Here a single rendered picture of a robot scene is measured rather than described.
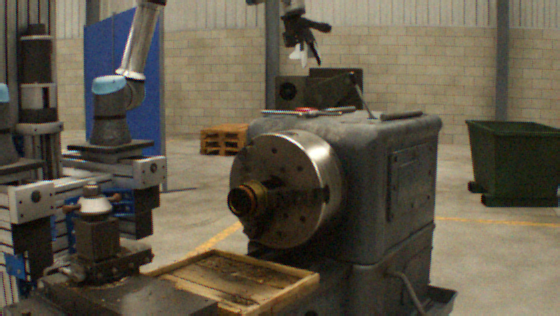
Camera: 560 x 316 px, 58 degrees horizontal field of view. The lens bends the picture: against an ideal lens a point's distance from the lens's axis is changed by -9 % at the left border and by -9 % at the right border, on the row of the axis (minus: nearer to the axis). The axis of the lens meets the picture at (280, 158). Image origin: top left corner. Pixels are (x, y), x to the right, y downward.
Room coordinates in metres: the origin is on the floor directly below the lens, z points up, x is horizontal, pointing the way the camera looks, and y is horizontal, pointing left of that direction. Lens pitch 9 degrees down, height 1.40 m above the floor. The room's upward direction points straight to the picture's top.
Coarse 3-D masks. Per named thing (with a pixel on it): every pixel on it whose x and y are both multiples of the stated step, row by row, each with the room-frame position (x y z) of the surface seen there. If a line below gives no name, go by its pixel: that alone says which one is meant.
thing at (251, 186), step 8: (248, 184) 1.33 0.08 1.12; (256, 184) 1.34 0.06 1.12; (232, 192) 1.32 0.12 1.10; (240, 192) 1.30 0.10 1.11; (248, 192) 1.30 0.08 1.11; (256, 192) 1.31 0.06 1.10; (264, 192) 1.33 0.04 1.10; (232, 200) 1.34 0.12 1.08; (240, 200) 1.36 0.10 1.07; (248, 200) 1.29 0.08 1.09; (256, 200) 1.31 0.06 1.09; (264, 200) 1.33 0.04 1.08; (232, 208) 1.32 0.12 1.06; (240, 208) 1.34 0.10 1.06; (248, 208) 1.29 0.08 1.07; (256, 208) 1.31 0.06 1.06; (264, 208) 1.33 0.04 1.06; (240, 216) 1.30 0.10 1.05; (248, 216) 1.32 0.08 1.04; (256, 216) 1.35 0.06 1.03
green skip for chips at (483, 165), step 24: (480, 120) 6.52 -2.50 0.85; (480, 144) 5.92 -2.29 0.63; (504, 144) 5.28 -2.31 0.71; (528, 144) 5.25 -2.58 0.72; (552, 144) 5.22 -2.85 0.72; (480, 168) 6.00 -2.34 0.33; (504, 168) 5.33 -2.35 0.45; (528, 168) 5.30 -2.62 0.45; (552, 168) 5.27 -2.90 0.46; (480, 192) 6.14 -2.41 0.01; (504, 192) 5.39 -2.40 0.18; (528, 192) 5.36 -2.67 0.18; (552, 192) 5.32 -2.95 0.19
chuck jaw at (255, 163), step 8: (248, 144) 1.47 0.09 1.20; (240, 152) 1.44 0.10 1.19; (248, 152) 1.42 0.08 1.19; (256, 152) 1.45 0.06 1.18; (240, 160) 1.44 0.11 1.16; (248, 160) 1.42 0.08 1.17; (256, 160) 1.43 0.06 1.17; (248, 168) 1.40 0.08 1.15; (256, 168) 1.41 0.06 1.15; (264, 168) 1.43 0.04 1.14; (248, 176) 1.37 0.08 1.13; (256, 176) 1.39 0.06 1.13; (264, 176) 1.41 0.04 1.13; (272, 176) 1.43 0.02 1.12; (264, 184) 1.44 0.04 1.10
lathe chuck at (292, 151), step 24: (264, 144) 1.44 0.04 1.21; (288, 144) 1.39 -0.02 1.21; (312, 144) 1.41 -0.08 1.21; (240, 168) 1.49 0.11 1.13; (288, 168) 1.39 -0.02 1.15; (312, 168) 1.35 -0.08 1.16; (336, 168) 1.41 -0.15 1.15; (336, 192) 1.38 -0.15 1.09; (288, 216) 1.39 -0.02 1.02; (312, 216) 1.35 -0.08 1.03; (264, 240) 1.44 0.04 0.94; (288, 240) 1.39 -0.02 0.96
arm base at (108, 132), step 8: (96, 120) 1.79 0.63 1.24; (104, 120) 1.78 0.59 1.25; (112, 120) 1.79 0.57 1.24; (120, 120) 1.81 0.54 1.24; (96, 128) 1.79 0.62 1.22; (104, 128) 1.78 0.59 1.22; (112, 128) 1.78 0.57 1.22; (120, 128) 1.80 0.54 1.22; (128, 128) 1.85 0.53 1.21; (96, 136) 1.77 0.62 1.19; (104, 136) 1.77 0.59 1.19; (112, 136) 1.78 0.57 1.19; (120, 136) 1.79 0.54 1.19; (128, 136) 1.82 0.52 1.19; (96, 144) 1.77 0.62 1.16; (104, 144) 1.77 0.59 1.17; (112, 144) 1.77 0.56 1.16; (120, 144) 1.79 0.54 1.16
